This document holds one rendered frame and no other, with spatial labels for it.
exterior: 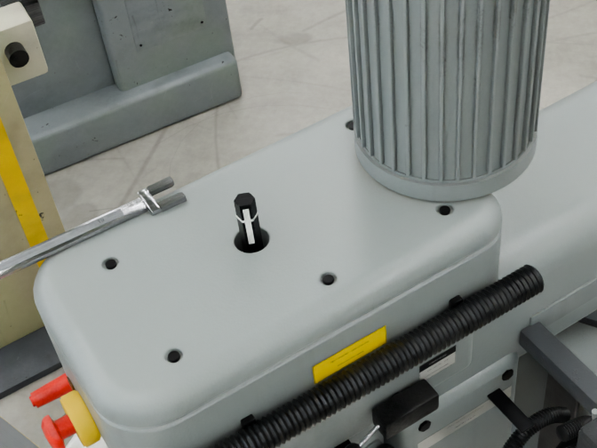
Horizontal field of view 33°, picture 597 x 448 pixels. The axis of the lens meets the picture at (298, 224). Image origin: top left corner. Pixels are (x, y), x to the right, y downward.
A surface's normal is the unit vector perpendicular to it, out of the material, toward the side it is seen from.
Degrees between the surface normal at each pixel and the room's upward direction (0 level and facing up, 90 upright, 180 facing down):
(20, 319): 90
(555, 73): 0
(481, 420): 90
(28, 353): 0
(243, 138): 0
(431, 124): 90
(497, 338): 90
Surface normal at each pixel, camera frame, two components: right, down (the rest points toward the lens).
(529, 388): -0.84, 0.44
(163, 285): -0.09, -0.69
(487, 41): 0.31, 0.66
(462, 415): 0.53, 0.58
